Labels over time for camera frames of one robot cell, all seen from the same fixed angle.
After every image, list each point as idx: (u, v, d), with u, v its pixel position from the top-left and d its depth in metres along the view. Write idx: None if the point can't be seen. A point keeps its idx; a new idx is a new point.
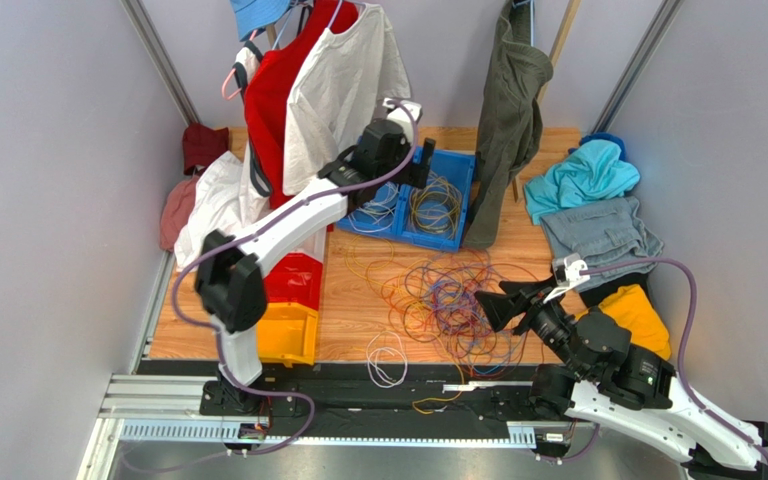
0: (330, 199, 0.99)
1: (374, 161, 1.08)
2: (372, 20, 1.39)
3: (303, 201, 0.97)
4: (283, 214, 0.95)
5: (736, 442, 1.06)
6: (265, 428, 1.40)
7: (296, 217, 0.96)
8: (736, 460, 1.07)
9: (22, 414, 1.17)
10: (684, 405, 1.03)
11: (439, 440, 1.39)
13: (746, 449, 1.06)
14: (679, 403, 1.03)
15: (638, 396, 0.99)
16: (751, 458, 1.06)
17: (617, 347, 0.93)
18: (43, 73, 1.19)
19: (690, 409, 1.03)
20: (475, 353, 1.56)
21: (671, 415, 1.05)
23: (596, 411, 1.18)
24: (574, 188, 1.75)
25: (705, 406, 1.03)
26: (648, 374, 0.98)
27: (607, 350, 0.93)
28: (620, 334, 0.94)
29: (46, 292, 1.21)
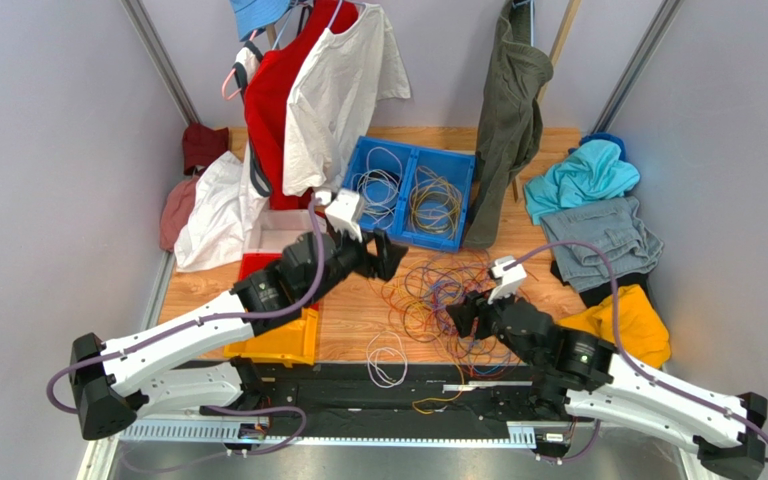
0: (224, 322, 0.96)
1: (296, 284, 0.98)
2: (372, 20, 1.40)
3: (194, 321, 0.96)
4: (166, 333, 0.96)
5: (707, 414, 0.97)
6: (265, 428, 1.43)
7: (182, 338, 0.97)
8: (715, 436, 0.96)
9: (22, 414, 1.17)
10: (631, 380, 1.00)
11: (438, 440, 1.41)
13: (720, 420, 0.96)
14: (624, 379, 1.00)
15: (581, 379, 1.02)
16: (731, 429, 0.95)
17: (534, 329, 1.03)
18: (43, 74, 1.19)
19: (638, 383, 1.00)
20: (475, 353, 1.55)
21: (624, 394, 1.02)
23: (592, 406, 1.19)
24: (574, 188, 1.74)
25: (654, 377, 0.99)
26: (582, 353, 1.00)
27: (526, 332, 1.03)
28: (539, 321, 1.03)
29: (46, 292, 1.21)
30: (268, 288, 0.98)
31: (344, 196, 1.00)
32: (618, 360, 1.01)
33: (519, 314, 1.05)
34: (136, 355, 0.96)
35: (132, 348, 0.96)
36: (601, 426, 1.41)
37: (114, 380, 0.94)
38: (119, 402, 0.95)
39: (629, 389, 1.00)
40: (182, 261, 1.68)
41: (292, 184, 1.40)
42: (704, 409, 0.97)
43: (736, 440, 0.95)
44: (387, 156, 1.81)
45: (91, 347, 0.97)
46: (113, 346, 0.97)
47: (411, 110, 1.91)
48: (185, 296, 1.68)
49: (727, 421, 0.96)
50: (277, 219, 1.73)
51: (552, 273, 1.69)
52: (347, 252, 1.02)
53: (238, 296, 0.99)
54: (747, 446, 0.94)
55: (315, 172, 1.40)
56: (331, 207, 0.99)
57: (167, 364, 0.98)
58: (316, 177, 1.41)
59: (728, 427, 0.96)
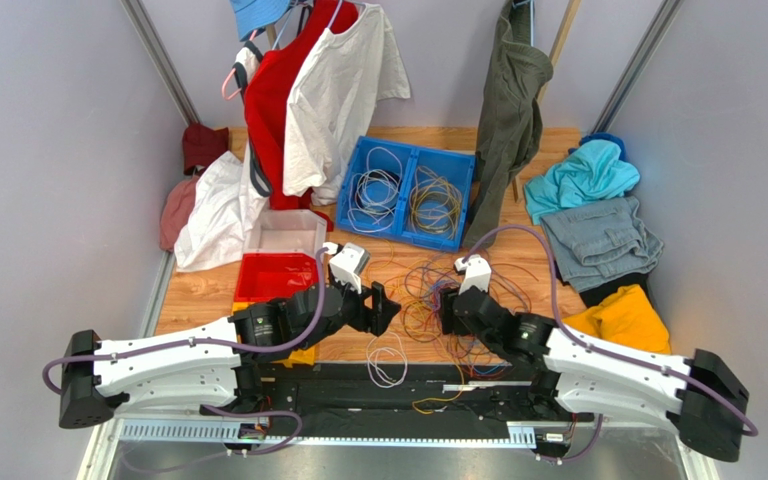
0: (214, 348, 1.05)
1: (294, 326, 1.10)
2: (372, 20, 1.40)
3: (188, 341, 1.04)
4: (158, 346, 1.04)
5: (644, 374, 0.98)
6: (265, 428, 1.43)
7: (173, 354, 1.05)
8: (659, 396, 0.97)
9: (21, 414, 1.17)
10: (567, 350, 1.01)
11: (439, 440, 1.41)
13: (657, 380, 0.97)
14: (560, 350, 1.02)
15: (528, 358, 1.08)
16: (669, 387, 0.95)
17: (477, 309, 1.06)
18: (43, 74, 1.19)
19: (575, 352, 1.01)
20: (475, 353, 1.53)
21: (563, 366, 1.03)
23: (578, 395, 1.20)
24: (574, 188, 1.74)
25: (589, 345, 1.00)
26: (525, 331, 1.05)
27: (469, 312, 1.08)
28: (481, 300, 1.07)
29: (45, 292, 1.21)
30: (264, 324, 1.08)
31: (350, 249, 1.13)
32: (556, 334, 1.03)
33: (468, 297, 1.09)
34: (125, 361, 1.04)
35: (123, 354, 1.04)
36: (601, 425, 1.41)
37: (100, 381, 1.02)
38: (100, 402, 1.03)
39: (565, 359, 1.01)
40: (182, 260, 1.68)
41: (293, 183, 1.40)
42: (642, 370, 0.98)
43: (675, 398, 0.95)
44: (387, 156, 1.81)
45: (88, 344, 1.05)
46: (108, 347, 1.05)
47: (411, 111, 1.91)
48: (185, 296, 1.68)
49: (668, 380, 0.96)
50: (278, 219, 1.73)
51: (552, 273, 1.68)
52: (348, 303, 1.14)
53: (234, 324, 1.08)
54: (688, 404, 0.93)
55: (315, 172, 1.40)
56: (337, 258, 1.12)
57: (152, 375, 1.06)
58: (316, 177, 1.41)
59: (668, 385, 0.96)
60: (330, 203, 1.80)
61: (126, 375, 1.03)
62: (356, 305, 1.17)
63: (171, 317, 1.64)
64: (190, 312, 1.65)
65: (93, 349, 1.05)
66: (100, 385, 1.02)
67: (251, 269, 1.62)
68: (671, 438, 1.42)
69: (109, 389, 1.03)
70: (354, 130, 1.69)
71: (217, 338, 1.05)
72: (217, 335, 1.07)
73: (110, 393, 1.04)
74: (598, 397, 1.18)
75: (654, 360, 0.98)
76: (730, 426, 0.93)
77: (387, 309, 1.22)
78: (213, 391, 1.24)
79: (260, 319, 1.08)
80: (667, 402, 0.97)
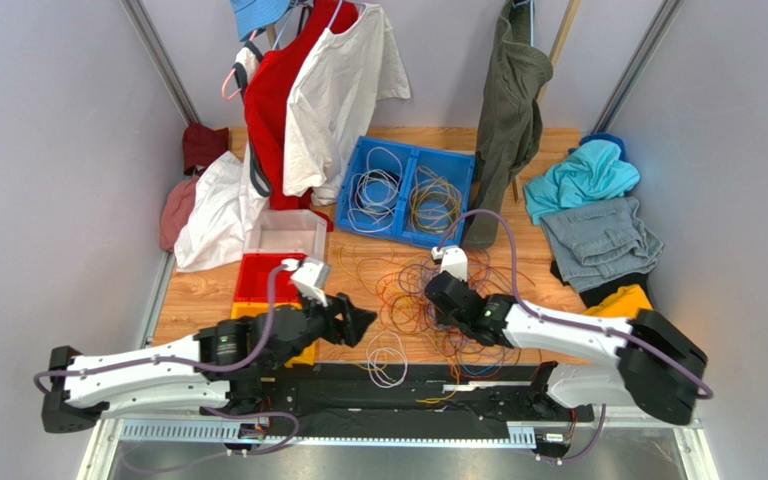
0: (176, 366, 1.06)
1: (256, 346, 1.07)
2: (371, 20, 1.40)
3: (151, 359, 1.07)
4: (123, 362, 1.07)
5: (589, 337, 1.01)
6: (265, 428, 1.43)
7: (139, 371, 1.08)
8: (604, 356, 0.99)
9: (22, 415, 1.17)
10: (522, 321, 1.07)
11: (439, 440, 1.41)
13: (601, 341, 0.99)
14: (516, 322, 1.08)
15: (493, 335, 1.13)
16: (611, 347, 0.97)
17: (445, 291, 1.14)
18: (42, 74, 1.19)
19: (528, 323, 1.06)
20: (465, 353, 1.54)
21: (522, 338, 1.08)
23: (563, 384, 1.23)
24: (574, 188, 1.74)
25: (540, 314, 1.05)
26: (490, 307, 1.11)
27: (437, 293, 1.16)
28: (448, 281, 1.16)
29: (46, 292, 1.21)
30: (227, 342, 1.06)
31: (310, 262, 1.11)
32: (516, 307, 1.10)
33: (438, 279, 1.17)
34: (93, 377, 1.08)
35: (91, 370, 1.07)
36: (602, 426, 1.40)
37: (69, 396, 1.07)
38: (74, 413, 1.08)
39: (520, 331, 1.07)
40: (181, 261, 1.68)
41: (293, 184, 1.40)
42: (588, 333, 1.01)
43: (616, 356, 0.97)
44: (387, 156, 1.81)
45: (63, 359, 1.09)
46: (81, 361, 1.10)
47: (411, 110, 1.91)
48: (185, 296, 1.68)
49: (611, 340, 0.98)
50: (277, 219, 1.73)
51: (551, 273, 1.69)
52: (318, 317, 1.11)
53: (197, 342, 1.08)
54: (627, 360, 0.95)
55: (315, 172, 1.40)
56: (298, 273, 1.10)
57: (120, 389, 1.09)
58: (316, 177, 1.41)
59: (609, 345, 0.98)
60: (330, 203, 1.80)
61: (92, 389, 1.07)
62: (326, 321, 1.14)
63: (170, 317, 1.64)
64: (190, 313, 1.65)
65: (68, 364, 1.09)
66: (70, 399, 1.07)
67: (251, 269, 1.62)
68: (671, 438, 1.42)
69: (79, 402, 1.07)
70: (353, 130, 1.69)
71: (178, 357, 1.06)
72: (181, 353, 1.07)
73: (83, 405, 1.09)
74: (577, 382, 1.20)
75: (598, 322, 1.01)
76: (673, 382, 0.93)
77: (357, 317, 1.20)
78: (203, 395, 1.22)
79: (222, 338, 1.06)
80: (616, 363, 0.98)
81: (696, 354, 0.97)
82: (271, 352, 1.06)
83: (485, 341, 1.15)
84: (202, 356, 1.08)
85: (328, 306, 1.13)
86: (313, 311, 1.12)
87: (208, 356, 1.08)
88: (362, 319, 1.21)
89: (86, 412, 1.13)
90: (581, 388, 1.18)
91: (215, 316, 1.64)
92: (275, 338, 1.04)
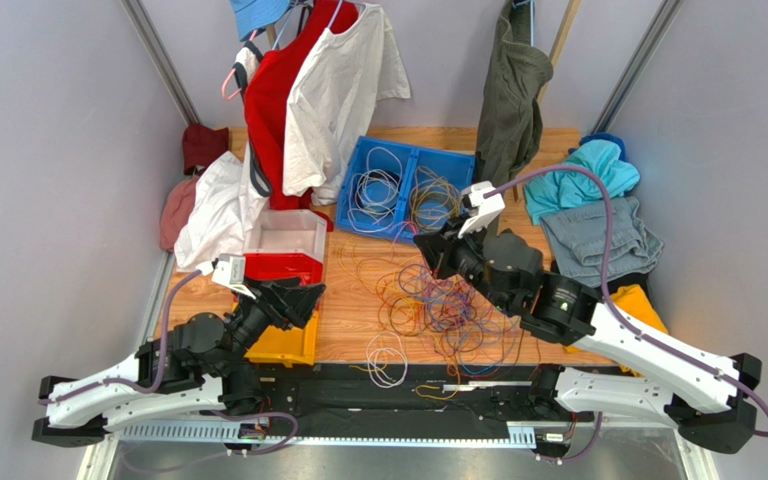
0: (122, 387, 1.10)
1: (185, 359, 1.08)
2: (372, 20, 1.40)
3: (100, 381, 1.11)
4: (84, 387, 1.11)
5: (696, 374, 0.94)
6: (265, 428, 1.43)
7: (98, 393, 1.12)
8: (702, 396, 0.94)
9: (22, 415, 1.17)
10: (617, 334, 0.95)
11: (439, 440, 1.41)
13: (709, 382, 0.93)
14: (610, 333, 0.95)
15: (557, 329, 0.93)
16: (720, 393, 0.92)
17: (522, 267, 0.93)
18: (42, 73, 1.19)
19: (622, 337, 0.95)
20: (465, 352, 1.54)
21: (603, 346, 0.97)
23: (578, 394, 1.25)
24: (575, 188, 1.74)
25: (640, 332, 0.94)
26: (563, 299, 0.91)
27: (511, 268, 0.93)
28: (526, 256, 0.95)
29: (45, 292, 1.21)
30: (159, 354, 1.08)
31: (220, 260, 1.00)
32: (602, 308, 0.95)
33: (505, 251, 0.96)
34: (65, 403, 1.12)
35: (60, 397, 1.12)
36: (601, 425, 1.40)
37: (50, 421, 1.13)
38: (64, 434, 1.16)
39: (613, 344, 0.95)
40: (182, 261, 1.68)
41: (293, 183, 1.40)
42: (694, 370, 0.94)
43: (726, 404, 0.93)
44: (387, 156, 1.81)
45: (45, 387, 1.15)
46: (57, 387, 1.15)
47: (411, 110, 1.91)
48: (185, 296, 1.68)
49: (717, 383, 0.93)
50: (277, 219, 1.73)
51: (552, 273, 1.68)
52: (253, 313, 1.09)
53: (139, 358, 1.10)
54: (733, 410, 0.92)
55: (315, 172, 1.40)
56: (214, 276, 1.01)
57: (91, 409, 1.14)
58: (316, 177, 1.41)
59: (716, 388, 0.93)
60: (330, 203, 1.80)
61: (65, 414, 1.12)
62: (264, 312, 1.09)
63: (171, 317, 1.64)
64: (191, 312, 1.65)
65: (48, 391, 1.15)
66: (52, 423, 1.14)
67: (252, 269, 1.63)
68: (671, 438, 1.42)
69: (61, 425, 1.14)
70: (353, 129, 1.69)
71: (122, 378, 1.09)
72: (126, 373, 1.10)
73: (73, 425, 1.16)
74: (596, 395, 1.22)
75: (704, 360, 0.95)
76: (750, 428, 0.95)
77: (298, 297, 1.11)
78: (196, 401, 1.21)
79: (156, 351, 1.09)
80: (710, 403, 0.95)
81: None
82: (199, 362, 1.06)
83: (542, 334, 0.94)
84: (141, 373, 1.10)
85: (259, 297, 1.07)
86: (246, 306, 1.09)
87: (146, 372, 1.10)
88: (304, 297, 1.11)
89: (82, 428, 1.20)
90: (603, 401, 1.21)
91: None
92: (191, 350, 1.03)
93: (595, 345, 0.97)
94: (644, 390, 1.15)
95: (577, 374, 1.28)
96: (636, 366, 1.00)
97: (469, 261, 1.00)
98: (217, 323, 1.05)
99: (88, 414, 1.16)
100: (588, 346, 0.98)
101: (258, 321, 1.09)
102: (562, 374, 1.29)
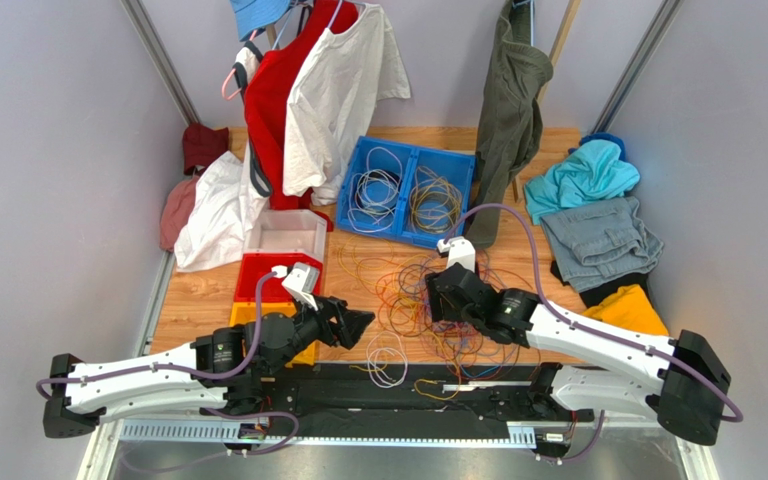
0: (175, 373, 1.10)
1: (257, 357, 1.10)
2: (371, 20, 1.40)
3: (149, 366, 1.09)
4: (123, 370, 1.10)
5: (628, 353, 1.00)
6: (265, 428, 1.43)
7: (139, 377, 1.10)
8: (645, 376, 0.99)
9: (23, 415, 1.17)
10: (551, 326, 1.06)
11: (439, 440, 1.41)
13: (640, 358, 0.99)
14: (544, 326, 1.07)
15: (509, 333, 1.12)
16: (652, 367, 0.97)
17: (460, 283, 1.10)
18: (42, 73, 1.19)
19: (558, 329, 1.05)
20: (465, 353, 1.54)
21: (546, 341, 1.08)
23: (570, 388, 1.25)
24: (574, 188, 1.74)
25: (571, 322, 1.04)
26: (509, 304, 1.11)
27: (451, 286, 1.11)
28: (463, 275, 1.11)
29: (43, 293, 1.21)
30: (225, 349, 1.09)
31: (296, 268, 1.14)
32: (541, 308, 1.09)
33: (450, 273, 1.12)
34: (94, 384, 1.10)
35: (90, 378, 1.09)
36: (602, 425, 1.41)
37: (70, 402, 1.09)
38: (74, 419, 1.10)
39: (548, 336, 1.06)
40: (182, 261, 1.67)
41: (293, 183, 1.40)
42: (625, 350, 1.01)
43: (657, 377, 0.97)
44: (387, 157, 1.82)
45: (64, 366, 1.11)
46: (79, 368, 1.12)
47: (411, 110, 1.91)
48: (185, 296, 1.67)
49: (652, 360, 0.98)
50: (278, 219, 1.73)
51: (553, 274, 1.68)
52: (309, 322, 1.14)
53: (196, 350, 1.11)
54: (668, 383, 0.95)
55: (315, 172, 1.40)
56: (286, 280, 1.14)
57: (120, 395, 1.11)
58: (316, 177, 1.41)
59: (651, 365, 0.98)
60: (330, 203, 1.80)
61: (95, 396, 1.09)
62: (319, 326, 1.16)
63: (171, 317, 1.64)
64: (191, 312, 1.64)
65: (68, 371, 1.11)
66: (71, 405, 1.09)
67: (251, 269, 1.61)
68: (671, 438, 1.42)
69: (80, 408, 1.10)
70: (353, 129, 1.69)
71: (177, 364, 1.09)
72: (179, 361, 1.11)
73: (86, 410, 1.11)
74: (587, 390, 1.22)
75: (638, 340, 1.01)
76: (711, 411, 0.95)
77: (352, 319, 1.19)
78: (200, 397, 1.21)
79: (221, 346, 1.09)
80: (652, 382, 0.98)
81: (726, 378, 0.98)
82: (263, 358, 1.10)
83: (500, 337, 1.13)
84: (199, 364, 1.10)
85: (320, 309, 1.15)
86: (306, 316, 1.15)
87: (205, 363, 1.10)
88: (357, 322, 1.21)
89: (85, 417, 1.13)
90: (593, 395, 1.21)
91: (215, 316, 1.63)
92: (264, 345, 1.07)
93: (543, 342, 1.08)
94: (630, 384, 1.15)
95: (572, 371, 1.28)
96: (587, 358, 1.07)
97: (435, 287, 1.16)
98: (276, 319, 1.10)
99: (108, 401, 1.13)
100: (540, 345, 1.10)
101: (312, 332, 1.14)
102: (557, 371, 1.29)
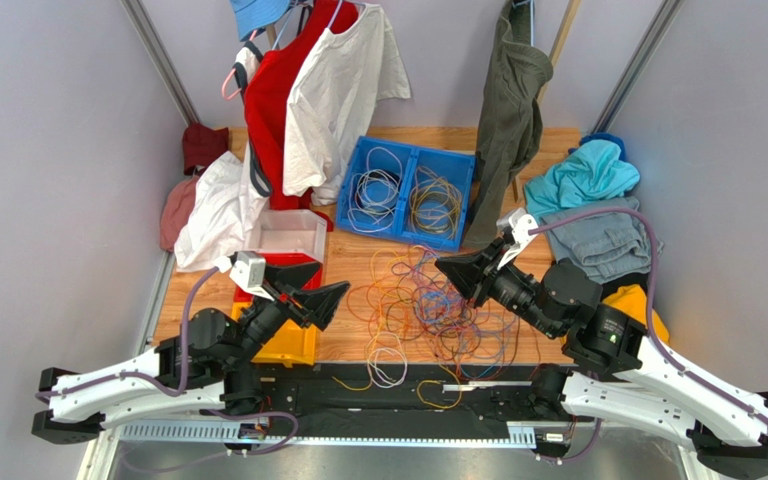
0: (140, 381, 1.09)
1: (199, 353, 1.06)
2: (372, 20, 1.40)
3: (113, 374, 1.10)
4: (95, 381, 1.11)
5: (732, 412, 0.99)
6: (265, 428, 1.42)
7: (111, 385, 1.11)
8: (737, 432, 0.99)
9: (23, 415, 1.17)
10: (660, 368, 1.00)
11: (439, 440, 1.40)
13: (742, 419, 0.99)
14: (652, 366, 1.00)
15: (603, 359, 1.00)
16: (753, 429, 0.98)
17: (583, 301, 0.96)
18: (41, 74, 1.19)
19: (666, 372, 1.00)
20: (465, 354, 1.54)
21: (644, 378, 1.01)
23: (587, 402, 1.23)
24: (574, 188, 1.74)
25: (683, 368, 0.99)
26: (611, 332, 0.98)
27: (574, 303, 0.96)
28: (588, 288, 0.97)
29: (42, 294, 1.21)
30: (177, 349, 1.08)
31: (238, 263, 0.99)
32: (647, 344, 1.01)
33: (567, 283, 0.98)
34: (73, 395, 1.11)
35: (66, 390, 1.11)
36: (601, 426, 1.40)
37: (54, 414, 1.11)
38: (65, 428, 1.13)
39: (656, 377, 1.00)
40: (182, 261, 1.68)
41: (293, 183, 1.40)
42: (730, 407, 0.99)
43: (758, 440, 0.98)
44: (387, 157, 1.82)
45: (48, 379, 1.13)
46: (61, 381, 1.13)
47: (411, 110, 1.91)
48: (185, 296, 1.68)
49: (748, 417, 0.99)
50: (278, 219, 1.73)
51: None
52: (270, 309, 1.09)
53: (157, 353, 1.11)
54: (764, 447, 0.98)
55: (316, 172, 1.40)
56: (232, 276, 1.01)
57: (101, 404, 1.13)
58: (316, 177, 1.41)
59: (750, 425, 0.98)
60: (330, 203, 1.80)
61: (72, 407, 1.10)
62: (280, 311, 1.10)
63: (171, 317, 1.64)
64: (192, 312, 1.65)
65: (52, 384, 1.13)
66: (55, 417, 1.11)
67: None
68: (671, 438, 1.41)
69: (65, 419, 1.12)
70: (353, 129, 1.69)
71: (141, 372, 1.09)
72: (145, 369, 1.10)
73: (73, 420, 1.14)
74: (607, 405, 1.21)
75: (739, 397, 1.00)
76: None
77: (320, 299, 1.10)
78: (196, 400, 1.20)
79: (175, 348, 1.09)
80: (739, 438, 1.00)
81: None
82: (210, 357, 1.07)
83: (588, 362, 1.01)
84: (162, 368, 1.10)
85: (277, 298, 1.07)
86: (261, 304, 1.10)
87: (167, 368, 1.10)
88: (326, 298, 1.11)
89: (79, 426, 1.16)
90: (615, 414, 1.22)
91: None
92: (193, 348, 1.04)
93: (639, 378, 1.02)
94: (663, 411, 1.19)
95: (587, 381, 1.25)
96: (671, 398, 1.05)
97: (511, 290, 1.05)
98: (217, 316, 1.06)
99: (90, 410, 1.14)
100: (630, 377, 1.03)
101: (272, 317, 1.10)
102: (567, 378, 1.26)
